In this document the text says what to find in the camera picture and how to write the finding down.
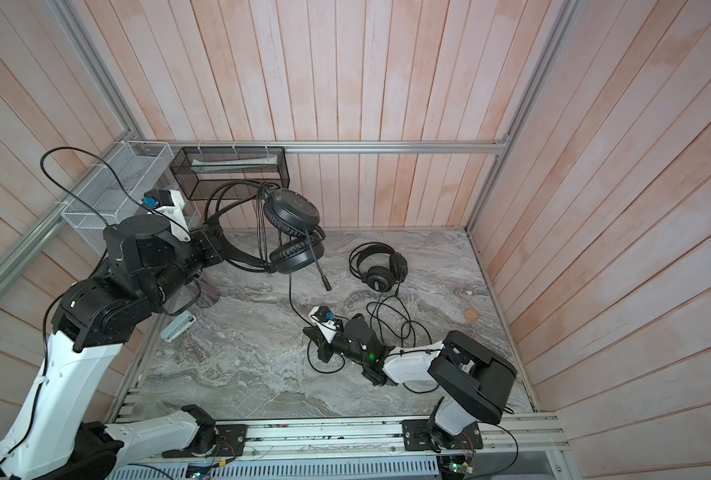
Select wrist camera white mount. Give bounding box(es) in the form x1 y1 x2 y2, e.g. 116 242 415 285
142 189 190 242
308 305 343 344

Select large black gaming headset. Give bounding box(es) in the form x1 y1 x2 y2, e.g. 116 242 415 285
203 180 332 291

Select white wire mesh wall shelf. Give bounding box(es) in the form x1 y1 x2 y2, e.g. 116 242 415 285
62 142 174 253

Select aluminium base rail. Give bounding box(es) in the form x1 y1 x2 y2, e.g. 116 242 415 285
111 414 581 479

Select clear cup of pencils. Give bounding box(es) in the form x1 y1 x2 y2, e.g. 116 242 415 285
195 278 220 309

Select papers in black basket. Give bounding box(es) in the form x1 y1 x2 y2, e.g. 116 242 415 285
190 156 278 174

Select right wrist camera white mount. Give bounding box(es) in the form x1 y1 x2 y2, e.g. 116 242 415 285
308 305 343 344

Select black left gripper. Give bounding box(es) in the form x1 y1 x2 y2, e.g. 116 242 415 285
148 224 229 305

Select small brown round disc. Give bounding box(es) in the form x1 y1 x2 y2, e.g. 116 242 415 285
463 309 479 324

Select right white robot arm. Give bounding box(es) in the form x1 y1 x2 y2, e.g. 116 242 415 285
303 306 517 453

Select small black wired headphones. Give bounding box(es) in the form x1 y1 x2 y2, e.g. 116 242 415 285
347 241 443 396

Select black wire mesh wall basket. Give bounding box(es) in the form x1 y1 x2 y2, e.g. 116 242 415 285
169 145 289 201

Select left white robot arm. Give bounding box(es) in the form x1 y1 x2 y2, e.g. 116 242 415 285
0 215 228 479

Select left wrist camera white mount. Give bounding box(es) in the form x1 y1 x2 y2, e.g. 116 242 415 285
142 189 190 242

